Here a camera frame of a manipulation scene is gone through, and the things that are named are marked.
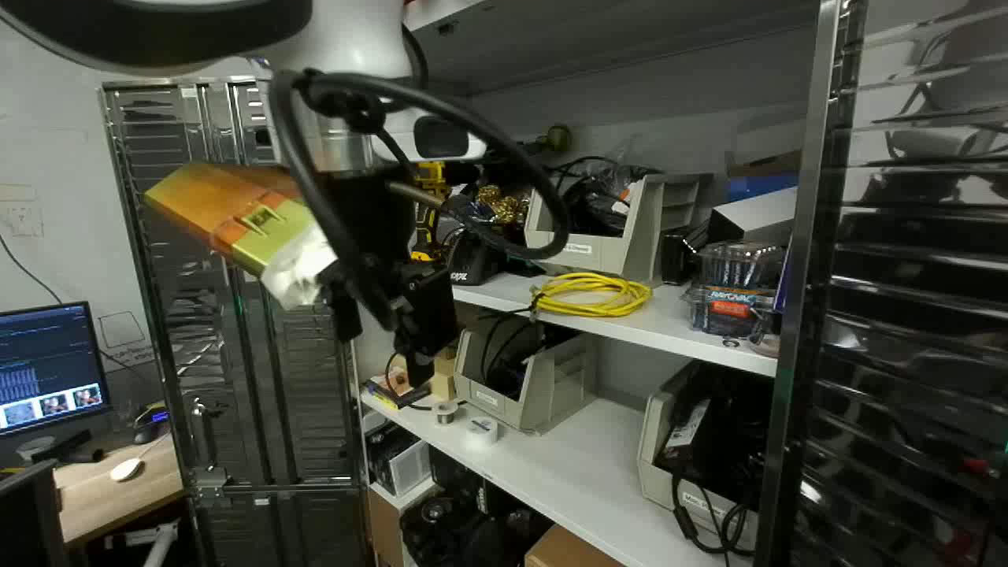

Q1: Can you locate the black equipment pile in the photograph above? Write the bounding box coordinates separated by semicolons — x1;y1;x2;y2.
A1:
398;460;531;567

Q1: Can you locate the grey tape roll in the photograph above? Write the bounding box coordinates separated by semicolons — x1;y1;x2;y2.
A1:
431;396;473;430

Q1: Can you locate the small white box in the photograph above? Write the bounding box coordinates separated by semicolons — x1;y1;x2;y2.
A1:
704;182;804;251

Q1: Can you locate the pack of batteries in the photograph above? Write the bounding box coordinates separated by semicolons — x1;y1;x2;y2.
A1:
695;240;788;293

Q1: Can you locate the white shelf unit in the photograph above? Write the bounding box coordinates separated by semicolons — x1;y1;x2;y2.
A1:
352;0;825;567

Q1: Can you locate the black battery charger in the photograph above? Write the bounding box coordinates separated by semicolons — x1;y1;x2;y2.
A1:
451;234;511;289

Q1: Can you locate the black computer monitor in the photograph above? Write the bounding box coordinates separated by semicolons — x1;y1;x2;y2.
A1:
0;299;114;445

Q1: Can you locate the wooden desk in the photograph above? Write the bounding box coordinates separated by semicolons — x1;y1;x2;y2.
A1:
49;432;190;552

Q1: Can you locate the black robot cable hose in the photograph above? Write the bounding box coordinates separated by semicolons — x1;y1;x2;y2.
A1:
263;67;576;319

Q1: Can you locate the grey tool box bin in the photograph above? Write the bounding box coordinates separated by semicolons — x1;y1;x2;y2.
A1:
520;169;671;288

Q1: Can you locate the black box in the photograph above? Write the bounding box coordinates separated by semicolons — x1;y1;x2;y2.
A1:
0;457;70;567

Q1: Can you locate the orange black small device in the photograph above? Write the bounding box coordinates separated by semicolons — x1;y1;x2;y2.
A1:
682;281;781;342

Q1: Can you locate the grey storage bin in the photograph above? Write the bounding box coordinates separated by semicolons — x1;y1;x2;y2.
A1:
632;360;781;529
453;313;600;438

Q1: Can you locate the black tool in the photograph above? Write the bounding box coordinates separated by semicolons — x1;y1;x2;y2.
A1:
657;225;712;288

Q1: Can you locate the white tape roll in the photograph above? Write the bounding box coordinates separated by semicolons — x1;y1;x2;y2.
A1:
466;413;507;445

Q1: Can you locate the yellow black cordless drill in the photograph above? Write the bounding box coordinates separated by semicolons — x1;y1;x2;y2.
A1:
404;157;458;270

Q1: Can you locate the chrome wire rack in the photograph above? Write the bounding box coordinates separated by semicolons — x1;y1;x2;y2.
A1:
754;0;1008;567
100;76;364;567

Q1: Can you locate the white computer mouse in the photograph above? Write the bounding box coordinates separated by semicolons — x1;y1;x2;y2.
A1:
108;453;149;487

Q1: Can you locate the olive round object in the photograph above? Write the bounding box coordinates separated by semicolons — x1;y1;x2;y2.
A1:
537;119;581;161

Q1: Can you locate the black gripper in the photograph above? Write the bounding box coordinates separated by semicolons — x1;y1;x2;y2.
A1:
338;168;466;392

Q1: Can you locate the yellow cable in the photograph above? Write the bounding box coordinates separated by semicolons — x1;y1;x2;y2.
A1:
528;269;655;323

